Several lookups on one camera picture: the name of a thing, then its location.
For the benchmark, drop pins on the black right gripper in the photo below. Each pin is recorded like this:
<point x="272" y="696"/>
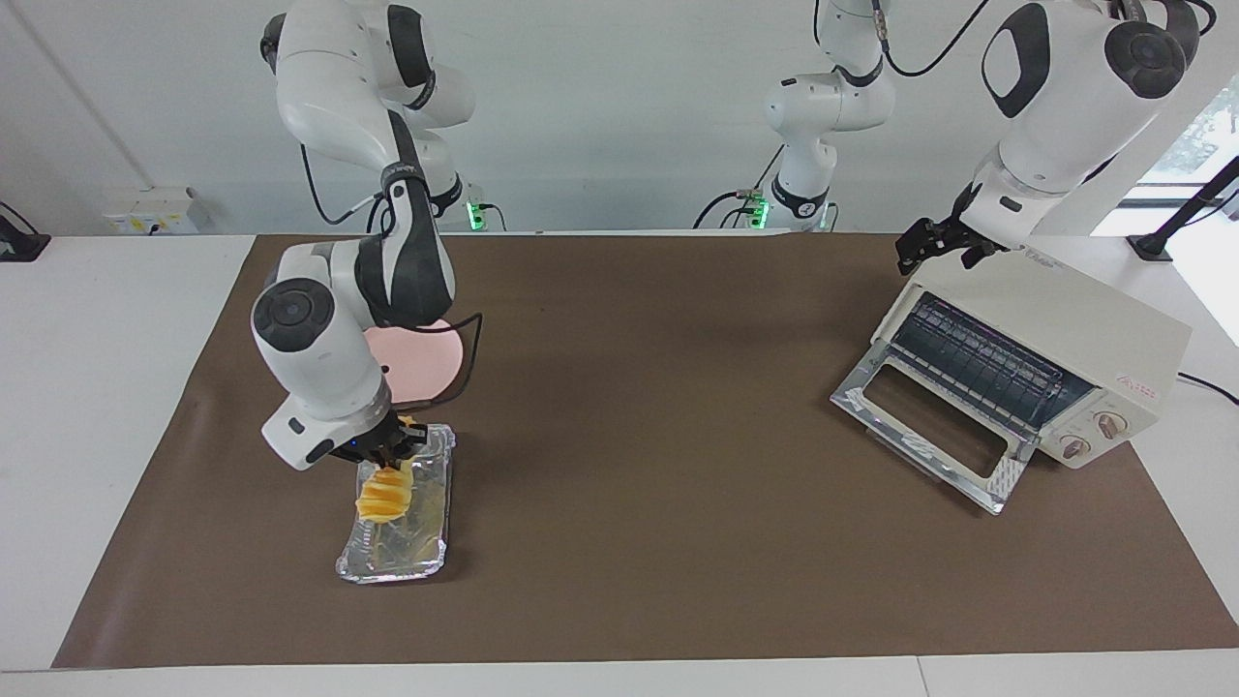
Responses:
<point x="373" y="445"/>

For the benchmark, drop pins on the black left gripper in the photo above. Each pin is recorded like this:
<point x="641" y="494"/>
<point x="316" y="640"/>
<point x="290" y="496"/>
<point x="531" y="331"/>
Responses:
<point x="963" y="232"/>

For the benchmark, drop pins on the golden sliced bread loaf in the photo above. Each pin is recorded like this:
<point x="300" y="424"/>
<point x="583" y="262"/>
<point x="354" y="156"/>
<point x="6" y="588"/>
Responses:
<point x="385" y="499"/>

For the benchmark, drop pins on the aluminium foil baking tray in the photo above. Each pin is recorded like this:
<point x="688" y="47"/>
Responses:
<point x="397" y="557"/>

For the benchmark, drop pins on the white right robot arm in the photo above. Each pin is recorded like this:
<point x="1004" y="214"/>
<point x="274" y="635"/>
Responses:
<point x="324" y="358"/>

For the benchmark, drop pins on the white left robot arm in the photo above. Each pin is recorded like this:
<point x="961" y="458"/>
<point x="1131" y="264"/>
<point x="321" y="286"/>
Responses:
<point x="1055" y="126"/>

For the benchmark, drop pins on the cream toaster oven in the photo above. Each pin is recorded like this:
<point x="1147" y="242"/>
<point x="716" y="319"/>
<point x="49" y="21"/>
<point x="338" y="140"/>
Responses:
<point x="1074" y="315"/>

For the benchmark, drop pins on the beige oven knob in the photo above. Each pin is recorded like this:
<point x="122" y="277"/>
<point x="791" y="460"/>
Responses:
<point x="1075" y="447"/>
<point x="1110" y="425"/>

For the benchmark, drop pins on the pink round plate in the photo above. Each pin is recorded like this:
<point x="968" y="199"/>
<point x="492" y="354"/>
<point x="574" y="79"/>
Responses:
<point x="421" y="363"/>

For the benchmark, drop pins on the bright window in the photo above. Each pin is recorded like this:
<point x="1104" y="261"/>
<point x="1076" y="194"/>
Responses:
<point x="1205" y="136"/>

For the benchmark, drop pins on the brown table mat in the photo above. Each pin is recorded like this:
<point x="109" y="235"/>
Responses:
<point x="726" y="581"/>

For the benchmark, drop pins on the black camera stand with pole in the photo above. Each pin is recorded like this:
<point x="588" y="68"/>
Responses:
<point x="1186" y="208"/>

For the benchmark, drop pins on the white wall power outlet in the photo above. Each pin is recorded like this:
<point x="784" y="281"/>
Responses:
<point x="145" y="208"/>

